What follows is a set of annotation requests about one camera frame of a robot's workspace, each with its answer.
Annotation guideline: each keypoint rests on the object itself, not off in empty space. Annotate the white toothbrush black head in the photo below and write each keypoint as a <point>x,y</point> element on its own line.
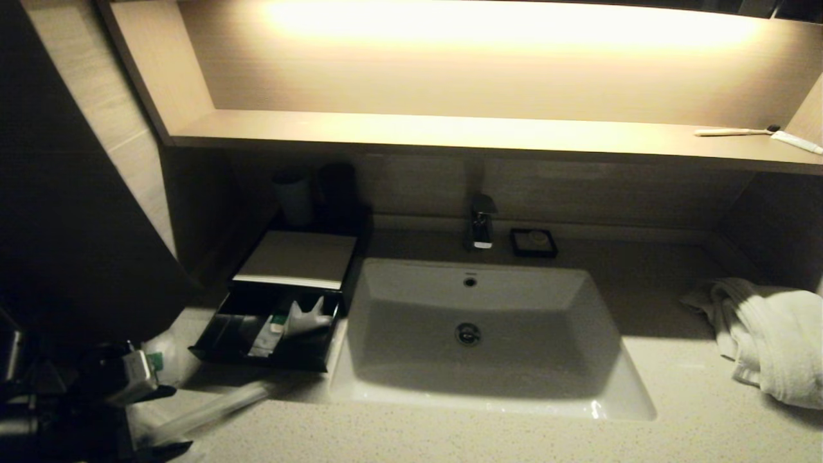
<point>733,131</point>

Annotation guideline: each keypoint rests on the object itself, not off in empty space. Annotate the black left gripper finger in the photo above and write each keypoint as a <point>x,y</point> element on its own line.
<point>168,448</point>
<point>157,391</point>

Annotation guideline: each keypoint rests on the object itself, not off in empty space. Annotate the warm LED light strip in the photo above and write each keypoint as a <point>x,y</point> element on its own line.
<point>514,22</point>

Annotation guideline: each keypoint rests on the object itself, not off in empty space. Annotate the chrome sink drain plug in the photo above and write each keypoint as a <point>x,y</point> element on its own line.
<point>469,334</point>

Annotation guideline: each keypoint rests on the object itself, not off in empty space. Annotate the black and orange left arm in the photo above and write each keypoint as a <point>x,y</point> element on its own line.
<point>26,399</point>

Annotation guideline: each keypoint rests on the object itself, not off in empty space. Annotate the dark brown cup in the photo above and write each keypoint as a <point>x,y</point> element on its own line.
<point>336,193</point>

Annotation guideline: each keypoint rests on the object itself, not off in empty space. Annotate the white toothpaste tube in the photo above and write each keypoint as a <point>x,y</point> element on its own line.
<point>797,141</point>

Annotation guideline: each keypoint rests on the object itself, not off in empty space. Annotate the wooden wall shelf niche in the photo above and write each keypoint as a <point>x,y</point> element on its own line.
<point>450,132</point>

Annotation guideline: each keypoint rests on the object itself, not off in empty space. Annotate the square sachet with green label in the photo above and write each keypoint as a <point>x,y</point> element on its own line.
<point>168,360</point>

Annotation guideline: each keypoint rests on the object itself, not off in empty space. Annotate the long plain white packet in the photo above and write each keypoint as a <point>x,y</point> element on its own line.
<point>231,402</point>

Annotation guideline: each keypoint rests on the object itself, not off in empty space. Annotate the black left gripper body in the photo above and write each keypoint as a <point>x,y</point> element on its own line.
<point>83,418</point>

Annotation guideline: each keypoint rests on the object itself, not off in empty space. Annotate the white ceramic sink basin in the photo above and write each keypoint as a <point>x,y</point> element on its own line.
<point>488,347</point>

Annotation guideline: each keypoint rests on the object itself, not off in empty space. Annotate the chrome faucet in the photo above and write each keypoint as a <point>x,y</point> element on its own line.
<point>481,225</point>

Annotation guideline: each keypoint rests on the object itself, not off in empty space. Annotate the black soap dish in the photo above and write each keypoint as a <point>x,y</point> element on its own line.
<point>533,243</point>

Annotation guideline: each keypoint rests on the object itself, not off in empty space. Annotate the white terry towel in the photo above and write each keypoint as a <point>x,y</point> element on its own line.
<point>778,341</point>

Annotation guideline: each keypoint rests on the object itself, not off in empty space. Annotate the puffy white pouch packet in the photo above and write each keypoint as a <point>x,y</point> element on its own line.
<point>308,321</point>

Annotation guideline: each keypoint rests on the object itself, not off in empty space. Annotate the pale grey cup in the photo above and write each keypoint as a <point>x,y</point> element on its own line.
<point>294,196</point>

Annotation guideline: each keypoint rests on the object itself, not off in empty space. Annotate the small white tube green cap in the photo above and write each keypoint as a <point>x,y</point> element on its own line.
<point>265,339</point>

